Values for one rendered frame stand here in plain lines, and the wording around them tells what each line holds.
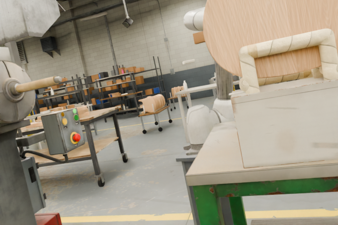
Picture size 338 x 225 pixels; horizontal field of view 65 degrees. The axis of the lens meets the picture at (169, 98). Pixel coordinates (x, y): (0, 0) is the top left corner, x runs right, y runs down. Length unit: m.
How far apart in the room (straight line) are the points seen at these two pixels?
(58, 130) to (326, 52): 1.13
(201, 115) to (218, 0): 0.97
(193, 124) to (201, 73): 10.47
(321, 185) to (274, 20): 0.38
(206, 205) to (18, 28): 0.76
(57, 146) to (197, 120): 0.76
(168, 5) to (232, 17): 11.97
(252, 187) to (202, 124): 0.91
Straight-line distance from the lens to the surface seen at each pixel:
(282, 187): 0.69
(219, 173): 0.67
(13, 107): 1.21
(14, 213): 1.41
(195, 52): 12.06
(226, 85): 1.61
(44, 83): 1.09
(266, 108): 0.63
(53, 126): 1.37
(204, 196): 0.71
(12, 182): 1.39
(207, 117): 1.58
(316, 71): 0.74
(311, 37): 0.65
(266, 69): 0.67
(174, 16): 12.45
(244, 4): 0.68
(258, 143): 0.65
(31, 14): 0.97
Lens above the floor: 1.17
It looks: 4 degrees down
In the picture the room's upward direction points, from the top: 11 degrees counter-clockwise
